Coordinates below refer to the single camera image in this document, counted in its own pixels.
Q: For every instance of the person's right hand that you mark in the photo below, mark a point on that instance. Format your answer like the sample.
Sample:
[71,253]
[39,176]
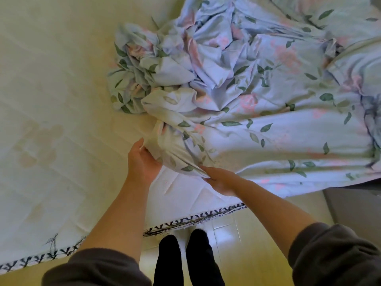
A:
[223,180]

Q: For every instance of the person's left hand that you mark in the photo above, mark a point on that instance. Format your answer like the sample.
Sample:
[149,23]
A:
[143,166]

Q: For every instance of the floral leaf print bed sheet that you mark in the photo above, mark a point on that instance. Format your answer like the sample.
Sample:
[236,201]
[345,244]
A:
[268,101]

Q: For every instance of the white quilted mattress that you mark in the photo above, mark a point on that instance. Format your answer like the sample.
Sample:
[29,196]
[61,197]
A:
[59,116]

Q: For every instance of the person's right forearm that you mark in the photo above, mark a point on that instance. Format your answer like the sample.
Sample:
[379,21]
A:
[274,214]

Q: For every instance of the person's left forearm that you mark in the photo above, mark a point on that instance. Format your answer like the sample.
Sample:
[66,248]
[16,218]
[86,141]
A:
[119,220]

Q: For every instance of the person's black trousers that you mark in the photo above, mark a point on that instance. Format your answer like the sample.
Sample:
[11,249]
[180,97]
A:
[184,262]

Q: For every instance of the dark grey left sleeve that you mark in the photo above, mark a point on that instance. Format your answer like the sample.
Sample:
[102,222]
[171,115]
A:
[95,269]

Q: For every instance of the dark grey sleeve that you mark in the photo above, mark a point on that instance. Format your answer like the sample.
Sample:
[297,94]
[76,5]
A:
[95,269]
[336,256]

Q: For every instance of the dark grey right sleeve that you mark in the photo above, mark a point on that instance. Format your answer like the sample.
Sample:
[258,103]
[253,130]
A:
[336,256]

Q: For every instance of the grey nightstand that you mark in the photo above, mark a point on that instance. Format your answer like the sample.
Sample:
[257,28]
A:
[357,211]

